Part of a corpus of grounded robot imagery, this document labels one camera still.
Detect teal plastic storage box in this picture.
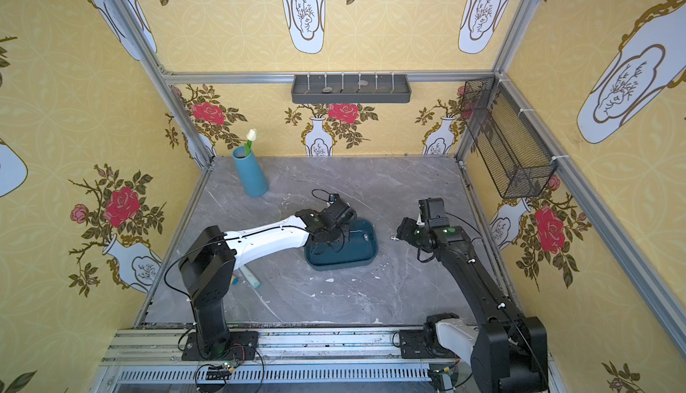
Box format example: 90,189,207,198
304,218,379,272

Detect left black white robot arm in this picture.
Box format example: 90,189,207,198
178,194,357,360

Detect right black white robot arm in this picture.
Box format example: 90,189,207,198
396,198,550,392

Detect teal blue vase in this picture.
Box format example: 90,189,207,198
232,146,269,198

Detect light blue toy fork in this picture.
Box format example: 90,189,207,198
239,265,261,289

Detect white tulip flower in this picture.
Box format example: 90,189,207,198
244,129,257,157

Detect black wire mesh basket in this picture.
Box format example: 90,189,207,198
460,77,557,199

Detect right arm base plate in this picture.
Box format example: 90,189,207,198
399,330,447,359

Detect grey wall shelf tray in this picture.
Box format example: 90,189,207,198
291,73,412,105

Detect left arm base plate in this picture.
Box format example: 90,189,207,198
180,330,258,363

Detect aluminium front rail frame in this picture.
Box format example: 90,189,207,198
88,325,569,393

